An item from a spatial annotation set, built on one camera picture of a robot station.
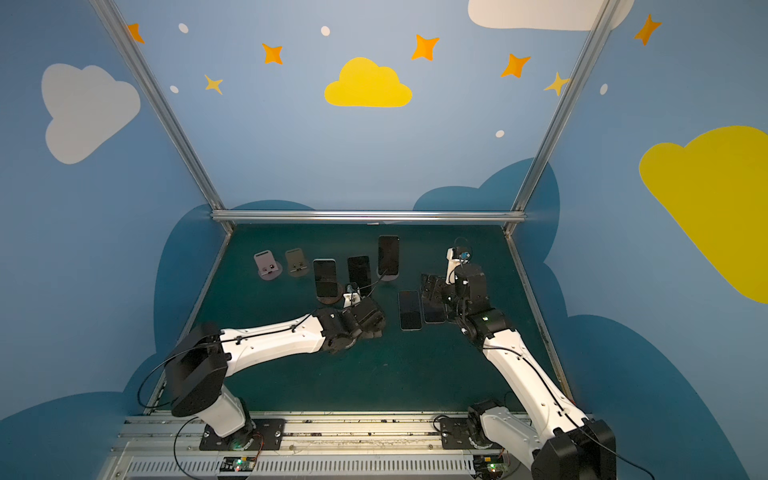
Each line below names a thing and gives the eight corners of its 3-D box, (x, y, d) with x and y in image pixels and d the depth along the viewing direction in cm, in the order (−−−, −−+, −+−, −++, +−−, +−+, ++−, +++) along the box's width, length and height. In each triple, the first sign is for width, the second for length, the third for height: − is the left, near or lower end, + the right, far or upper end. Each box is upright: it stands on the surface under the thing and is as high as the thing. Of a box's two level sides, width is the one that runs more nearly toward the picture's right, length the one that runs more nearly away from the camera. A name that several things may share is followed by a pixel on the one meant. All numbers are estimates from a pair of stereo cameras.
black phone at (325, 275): (320, 301, 102) (311, 272, 89) (322, 288, 105) (314, 258, 92) (339, 301, 102) (333, 272, 89) (341, 288, 105) (335, 258, 92)
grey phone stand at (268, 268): (260, 280, 106) (251, 265, 99) (265, 265, 110) (257, 250, 103) (279, 280, 106) (272, 265, 99) (283, 265, 110) (277, 250, 103)
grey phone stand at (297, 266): (292, 279, 109) (285, 261, 101) (292, 268, 113) (285, 250, 104) (308, 276, 110) (302, 258, 102) (308, 266, 114) (302, 247, 105)
